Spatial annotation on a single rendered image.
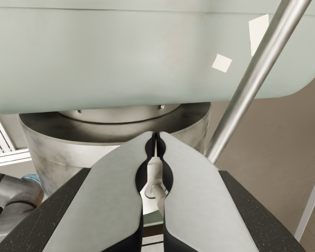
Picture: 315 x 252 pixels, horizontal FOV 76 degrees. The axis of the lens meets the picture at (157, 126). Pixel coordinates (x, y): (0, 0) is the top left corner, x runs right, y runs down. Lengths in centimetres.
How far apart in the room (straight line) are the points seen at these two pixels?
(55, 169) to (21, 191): 35
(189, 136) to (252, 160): 207
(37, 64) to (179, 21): 11
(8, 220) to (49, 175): 29
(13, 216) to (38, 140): 33
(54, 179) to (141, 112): 14
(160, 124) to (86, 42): 14
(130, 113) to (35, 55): 13
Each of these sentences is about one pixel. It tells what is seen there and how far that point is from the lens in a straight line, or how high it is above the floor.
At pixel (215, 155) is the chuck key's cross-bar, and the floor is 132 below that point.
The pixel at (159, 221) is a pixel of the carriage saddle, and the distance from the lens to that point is 88.
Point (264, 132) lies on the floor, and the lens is 218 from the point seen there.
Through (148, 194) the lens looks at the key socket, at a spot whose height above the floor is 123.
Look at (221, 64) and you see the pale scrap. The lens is 20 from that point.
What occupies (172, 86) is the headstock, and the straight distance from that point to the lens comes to 19.
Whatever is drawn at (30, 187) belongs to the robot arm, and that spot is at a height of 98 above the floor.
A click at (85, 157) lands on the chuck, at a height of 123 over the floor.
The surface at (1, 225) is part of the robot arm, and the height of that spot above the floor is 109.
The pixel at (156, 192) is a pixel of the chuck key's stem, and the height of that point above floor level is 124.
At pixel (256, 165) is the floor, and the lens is 240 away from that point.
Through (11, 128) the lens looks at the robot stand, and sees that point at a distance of 150.
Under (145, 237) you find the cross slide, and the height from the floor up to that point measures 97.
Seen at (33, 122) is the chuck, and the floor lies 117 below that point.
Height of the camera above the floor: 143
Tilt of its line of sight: 60 degrees down
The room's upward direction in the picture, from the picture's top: 156 degrees clockwise
